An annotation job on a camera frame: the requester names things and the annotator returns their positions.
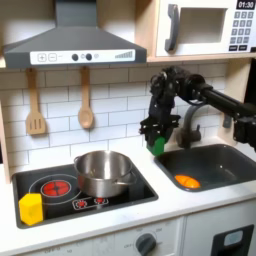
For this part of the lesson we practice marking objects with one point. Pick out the yellow block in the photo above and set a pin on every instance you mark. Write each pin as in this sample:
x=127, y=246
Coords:
x=30, y=209

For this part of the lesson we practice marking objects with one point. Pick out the dark grey sink basin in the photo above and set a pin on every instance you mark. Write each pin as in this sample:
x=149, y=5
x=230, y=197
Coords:
x=213, y=166

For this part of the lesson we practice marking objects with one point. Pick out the green block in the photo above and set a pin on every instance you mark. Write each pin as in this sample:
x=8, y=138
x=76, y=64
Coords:
x=157, y=146

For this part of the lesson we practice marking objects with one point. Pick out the wooden spoon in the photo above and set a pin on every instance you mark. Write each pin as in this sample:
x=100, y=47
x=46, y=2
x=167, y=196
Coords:
x=86, y=116

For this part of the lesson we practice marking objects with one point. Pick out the white toy microwave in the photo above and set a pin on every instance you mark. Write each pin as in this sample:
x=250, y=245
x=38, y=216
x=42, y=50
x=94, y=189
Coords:
x=200, y=46

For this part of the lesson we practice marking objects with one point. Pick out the orange toy vegetable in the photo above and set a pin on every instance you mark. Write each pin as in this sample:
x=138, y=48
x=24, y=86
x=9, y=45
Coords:
x=187, y=181

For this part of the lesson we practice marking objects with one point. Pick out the grey oven knob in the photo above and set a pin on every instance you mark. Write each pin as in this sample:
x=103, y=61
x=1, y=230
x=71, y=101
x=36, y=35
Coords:
x=145, y=244

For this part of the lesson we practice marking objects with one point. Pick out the black stove top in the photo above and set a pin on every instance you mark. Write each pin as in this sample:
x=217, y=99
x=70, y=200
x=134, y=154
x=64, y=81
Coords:
x=26, y=181

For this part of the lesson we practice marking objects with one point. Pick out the grey range hood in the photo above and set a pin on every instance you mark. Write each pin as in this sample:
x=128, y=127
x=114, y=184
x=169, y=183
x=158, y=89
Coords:
x=76, y=40

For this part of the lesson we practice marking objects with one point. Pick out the dark grey tap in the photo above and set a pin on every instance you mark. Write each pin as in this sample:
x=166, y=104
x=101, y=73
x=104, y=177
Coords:
x=187, y=135

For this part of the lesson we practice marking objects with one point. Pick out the steel pot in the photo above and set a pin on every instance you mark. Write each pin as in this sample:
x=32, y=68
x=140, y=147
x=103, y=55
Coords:
x=103, y=181

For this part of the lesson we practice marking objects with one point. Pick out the wooden slotted spatula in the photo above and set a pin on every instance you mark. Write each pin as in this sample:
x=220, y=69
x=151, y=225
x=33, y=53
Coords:
x=35, y=123

